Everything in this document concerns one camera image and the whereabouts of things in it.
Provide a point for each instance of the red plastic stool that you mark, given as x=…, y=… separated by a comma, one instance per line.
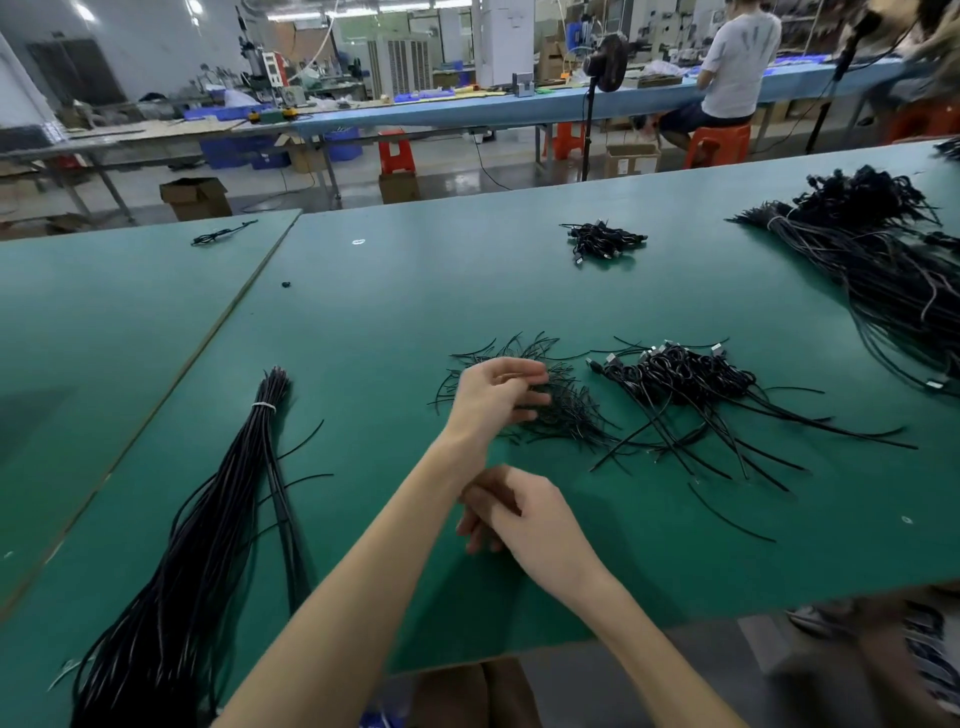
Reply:
x=396, y=153

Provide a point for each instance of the person's right hand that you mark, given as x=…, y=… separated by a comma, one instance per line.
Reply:
x=533, y=533

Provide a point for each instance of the black tripod stand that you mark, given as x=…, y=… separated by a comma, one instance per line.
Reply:
x=840, y=75

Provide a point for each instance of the person's left hand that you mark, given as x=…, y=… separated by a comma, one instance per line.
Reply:
x=492, y=398

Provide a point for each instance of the black fan on stand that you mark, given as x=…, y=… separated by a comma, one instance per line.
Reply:
x=606, y=63

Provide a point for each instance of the blue plastic item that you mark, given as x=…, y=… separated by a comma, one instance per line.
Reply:
x=383, y=719

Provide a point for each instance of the person's brown shorts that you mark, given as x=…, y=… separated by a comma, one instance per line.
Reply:
x=477, y=693

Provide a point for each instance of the person's right forearm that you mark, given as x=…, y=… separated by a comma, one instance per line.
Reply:
x=660, y=660

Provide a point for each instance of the small cardboard box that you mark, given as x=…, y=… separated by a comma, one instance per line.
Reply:
x=399, y=188

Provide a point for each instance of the long blue workbench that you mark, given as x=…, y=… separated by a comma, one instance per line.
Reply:
x=510, y=105

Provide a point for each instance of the person's left forearm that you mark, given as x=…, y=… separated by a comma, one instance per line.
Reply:
x=353, y=600

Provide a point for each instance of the orange plastic stool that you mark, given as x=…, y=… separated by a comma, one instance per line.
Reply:
x=719, y=146
x=567, y=141
x=923, y=120

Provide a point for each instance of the open cardboard box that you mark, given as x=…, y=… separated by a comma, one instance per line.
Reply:
x=195, y=200

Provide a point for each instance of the person's right leg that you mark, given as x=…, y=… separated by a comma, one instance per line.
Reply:
x=900, y=660

